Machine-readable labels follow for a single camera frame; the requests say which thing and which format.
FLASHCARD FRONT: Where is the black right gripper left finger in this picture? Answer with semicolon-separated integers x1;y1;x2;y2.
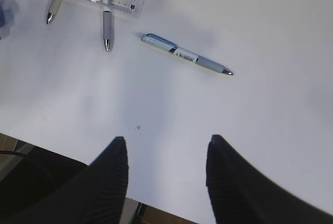
1;137;129;223

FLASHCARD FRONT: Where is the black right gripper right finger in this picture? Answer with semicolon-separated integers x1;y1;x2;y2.
206;135;332;223

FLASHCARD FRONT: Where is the grey blue gel pen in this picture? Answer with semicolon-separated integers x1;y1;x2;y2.
135;32;234;75

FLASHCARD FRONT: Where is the beige barrel pen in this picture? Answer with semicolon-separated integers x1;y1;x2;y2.
46;0;62;25

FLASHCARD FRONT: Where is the white grey patterned pen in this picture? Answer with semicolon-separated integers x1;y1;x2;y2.
102;0;112;52

